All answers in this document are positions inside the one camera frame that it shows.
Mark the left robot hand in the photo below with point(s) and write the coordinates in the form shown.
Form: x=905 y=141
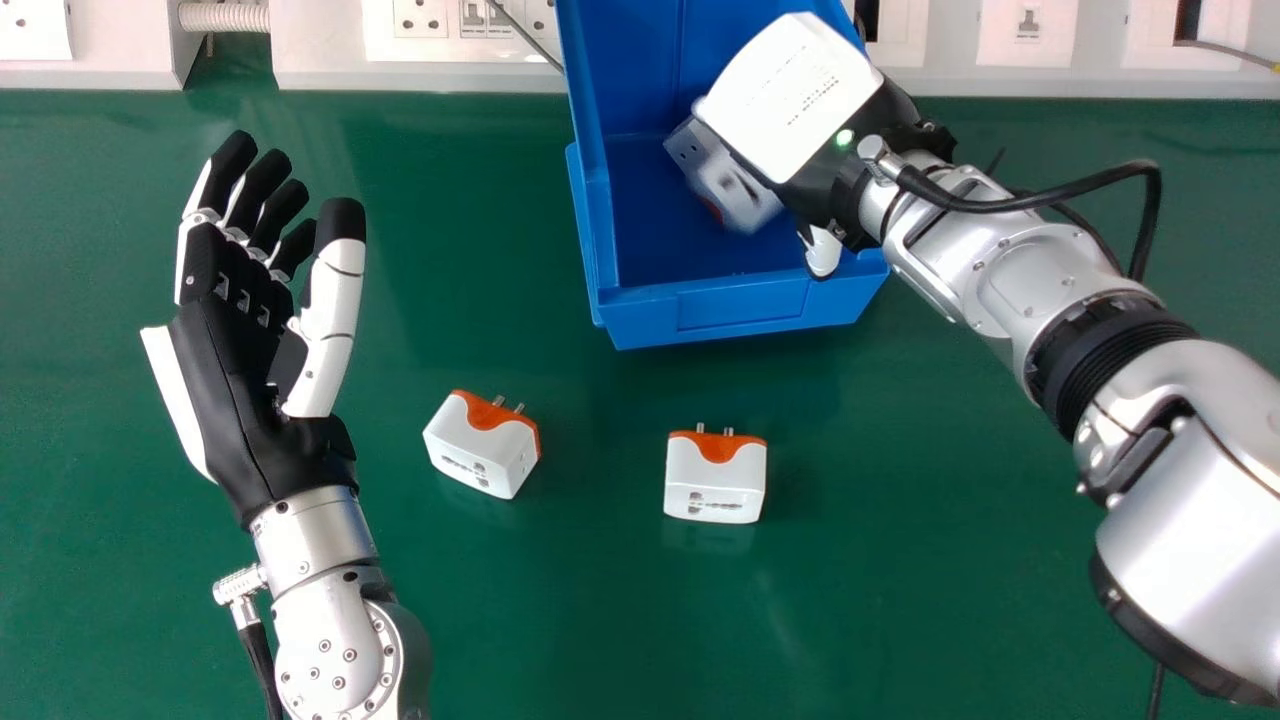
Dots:
x=235 y=370

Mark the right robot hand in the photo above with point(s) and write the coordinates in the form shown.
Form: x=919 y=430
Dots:
x=800 y=100

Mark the white-and-orange plug adapter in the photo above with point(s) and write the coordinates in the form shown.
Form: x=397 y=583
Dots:
x=715 y=477
x=722 y=185
x=482 y=444

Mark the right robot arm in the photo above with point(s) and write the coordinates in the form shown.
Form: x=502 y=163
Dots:
x=1100 y=380

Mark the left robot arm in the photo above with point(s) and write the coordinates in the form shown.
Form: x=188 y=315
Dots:
x=330 y=610

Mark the blue plastic bin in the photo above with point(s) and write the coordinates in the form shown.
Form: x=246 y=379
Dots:
x=690 y=200

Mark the white socket strip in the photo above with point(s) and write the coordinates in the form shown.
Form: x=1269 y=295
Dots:
x=640 y=30

